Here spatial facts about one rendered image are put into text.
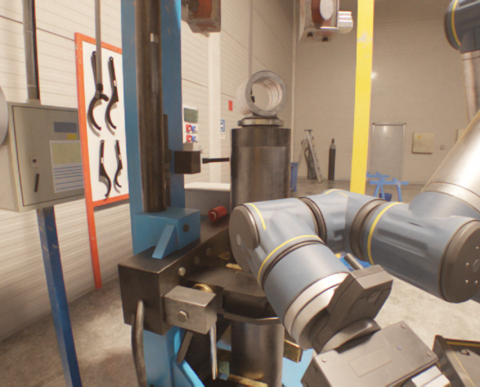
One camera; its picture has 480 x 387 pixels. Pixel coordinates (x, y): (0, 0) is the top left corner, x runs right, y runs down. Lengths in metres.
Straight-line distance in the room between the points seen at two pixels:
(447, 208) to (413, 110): 11.51
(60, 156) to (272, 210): 1.07
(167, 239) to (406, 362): 0.73
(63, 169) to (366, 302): 1.24
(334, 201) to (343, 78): 11.47
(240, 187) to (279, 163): 0.15
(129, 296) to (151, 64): 0.73
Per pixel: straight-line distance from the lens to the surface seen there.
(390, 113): 11.80
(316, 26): 1.05
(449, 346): 1.32
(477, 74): 1.02
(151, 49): 1.05
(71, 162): 1.38
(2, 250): 2.63
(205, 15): 1.05
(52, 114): 1.34
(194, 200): 1.49
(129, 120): 1.21
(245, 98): 0.94
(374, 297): 0.32
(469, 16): 1.01
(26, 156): 1.27
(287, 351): 1.49
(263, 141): 0.90
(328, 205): 0.48
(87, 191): 2.93
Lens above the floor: 1.42
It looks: 10 degrees down
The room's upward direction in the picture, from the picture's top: straight up
